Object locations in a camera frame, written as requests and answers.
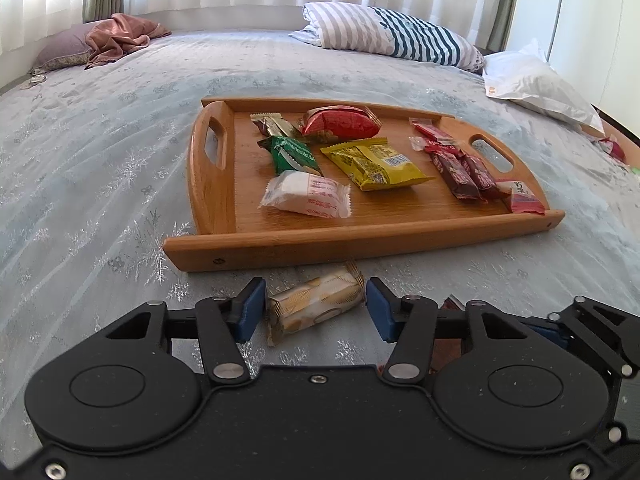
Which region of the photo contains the yellow snack packet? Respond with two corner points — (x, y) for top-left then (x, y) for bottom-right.
(320, 137), (437, 192)

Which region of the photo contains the dark red chocolate wafer bar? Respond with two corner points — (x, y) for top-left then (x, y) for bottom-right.
(460, 152), (511, 200)
(429, 149), (488, 202)

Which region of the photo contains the green snack packet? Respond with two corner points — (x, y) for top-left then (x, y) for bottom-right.
(257, 135), (323, 177)

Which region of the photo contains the small red packet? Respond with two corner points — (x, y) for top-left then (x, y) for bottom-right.
(594, 136), (627, 164)

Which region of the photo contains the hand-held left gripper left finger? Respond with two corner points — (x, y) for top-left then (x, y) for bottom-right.
(102, 277), (267, 387)

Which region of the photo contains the white pink snack packet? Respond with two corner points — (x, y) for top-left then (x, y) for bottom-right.
(258, 170), (354, 219)

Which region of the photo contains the pink crumpled cloth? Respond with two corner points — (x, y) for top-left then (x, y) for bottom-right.
(84, 12), (172, 70)

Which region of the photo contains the wooden tray with handles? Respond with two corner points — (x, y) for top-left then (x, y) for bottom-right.
(162, 95), (566, 273)

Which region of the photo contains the wooden bed frame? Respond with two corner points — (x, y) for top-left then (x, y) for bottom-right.
(582, 104), (640, 142)

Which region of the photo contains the brown cake packet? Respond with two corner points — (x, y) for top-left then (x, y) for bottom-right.
(430, 294), (468, 374)

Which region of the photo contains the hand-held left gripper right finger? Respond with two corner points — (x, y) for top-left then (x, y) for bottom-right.
(366, 277), (526, 387)

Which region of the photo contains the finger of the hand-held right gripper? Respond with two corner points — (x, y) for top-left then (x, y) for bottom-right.
(606, 380), (640, 461)
(520, 296), (640, 382)

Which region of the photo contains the white pillow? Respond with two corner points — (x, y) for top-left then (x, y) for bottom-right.
(481, 39), (607, 137)

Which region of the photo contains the gold brown snack packet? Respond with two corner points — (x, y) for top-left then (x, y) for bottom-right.
(250, 112), (297, 137)

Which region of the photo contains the white wardrobe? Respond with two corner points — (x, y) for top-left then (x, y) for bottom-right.
(505, 0), (640, 138)

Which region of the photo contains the beige cracker packet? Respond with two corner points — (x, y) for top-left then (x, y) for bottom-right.
(266, 262), (365, 347)

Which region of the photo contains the purple pillow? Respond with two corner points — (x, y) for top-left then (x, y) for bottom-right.
(29, 24), (98, 75)

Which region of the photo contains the pink bread packet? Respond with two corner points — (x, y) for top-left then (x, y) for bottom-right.
(497, 180), (547, 216)

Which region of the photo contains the red biscuit packet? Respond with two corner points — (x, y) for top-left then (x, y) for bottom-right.
(409, 117), (463, 155)

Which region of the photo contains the shiny red snack packet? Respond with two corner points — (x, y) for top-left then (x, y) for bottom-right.
(301, 105), (382, 142)

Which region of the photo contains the blue striped pillow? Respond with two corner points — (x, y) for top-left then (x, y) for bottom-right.
(289, 2), (487, 72)

